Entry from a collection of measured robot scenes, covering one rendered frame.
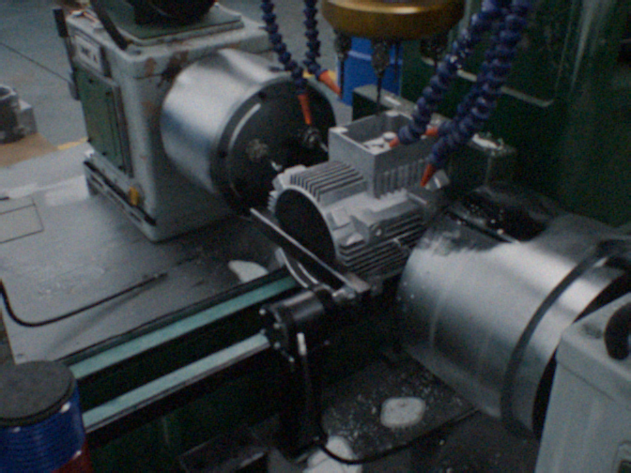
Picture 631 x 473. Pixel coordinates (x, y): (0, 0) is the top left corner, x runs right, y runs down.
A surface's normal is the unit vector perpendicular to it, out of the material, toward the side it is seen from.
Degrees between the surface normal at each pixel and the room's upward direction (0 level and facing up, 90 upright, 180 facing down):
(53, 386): 0
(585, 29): 90
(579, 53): 90
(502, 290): 47
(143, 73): 90
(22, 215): 62
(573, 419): 90
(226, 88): 28
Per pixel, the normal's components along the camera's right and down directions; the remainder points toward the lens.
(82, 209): 0.00, -0.85
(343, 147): -0.81, 0.32
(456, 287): -0.68, -0.18
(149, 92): 0.59, 0.43
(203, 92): -0.51, -0.46
